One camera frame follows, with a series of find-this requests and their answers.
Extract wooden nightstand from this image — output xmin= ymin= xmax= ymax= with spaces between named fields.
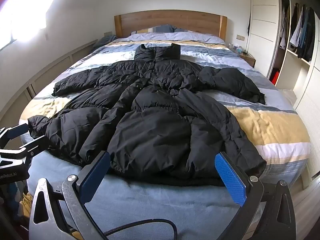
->
xmin=236 ymin=51 xmax=256 ymax=68

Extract dark blue cloth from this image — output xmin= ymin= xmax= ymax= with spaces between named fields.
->
xmin=96 ymin=35 xmax=117 ymax=47

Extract white wardrobe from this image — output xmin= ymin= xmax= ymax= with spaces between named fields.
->
xmin=250 ymin=0 xmax=320 ymax=180

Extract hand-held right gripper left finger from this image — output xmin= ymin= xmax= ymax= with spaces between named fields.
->
xmin=29 ymin=151 xmax=112 ymax=240

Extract yellow cloth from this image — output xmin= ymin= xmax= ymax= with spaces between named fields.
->
xmin=20 ymin=192 xmax=34 ymax=218

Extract striped pillow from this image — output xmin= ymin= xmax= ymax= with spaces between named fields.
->
xmin=130 ymin=24 xmax=177 ymax=34

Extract window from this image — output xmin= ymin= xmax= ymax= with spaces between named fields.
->
xmin=0 ymin=0 xmax=68 ymax=50

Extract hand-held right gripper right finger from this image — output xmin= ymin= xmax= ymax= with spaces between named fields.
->
xmin=214 ymin=151 xmax=297 ymax=240

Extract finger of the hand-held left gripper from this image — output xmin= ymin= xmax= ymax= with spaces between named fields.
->
xmin=0 ymin=124 xmax=30 ymax=147
xmin=15 ymin=135 xmax=51 ymax=159

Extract black puffer jacket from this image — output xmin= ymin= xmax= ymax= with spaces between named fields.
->
xmin=27 ymin=43 xmax=267 ymax=187

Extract blue fleece blanket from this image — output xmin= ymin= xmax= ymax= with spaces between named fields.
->
xmin=26 ymin=151 xmax=304 ymax=240

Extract black hanging cord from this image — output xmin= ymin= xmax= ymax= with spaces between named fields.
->
xmin=246 ymin=14 xmax=251 ymax=53

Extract wooden headboard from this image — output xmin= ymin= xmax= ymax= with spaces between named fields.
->
xmin=114 ymin=10 xmax=227 ymax=42

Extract bed with striped duvet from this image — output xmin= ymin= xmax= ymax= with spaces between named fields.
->
xmin=19 ymin=31 xmax=312 ymax=180

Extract beige low cabinet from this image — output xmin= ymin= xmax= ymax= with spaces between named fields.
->
xmin=0 ymin=39 xmax=98 ymax=125

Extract black cable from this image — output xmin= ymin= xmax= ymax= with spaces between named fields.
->
xmin=104 ymin=219 xmax=178 ymax=240

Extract row of hanging clothes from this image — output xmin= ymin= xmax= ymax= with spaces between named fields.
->
xmin=279 ymin=2 xmax=316 ymax=63

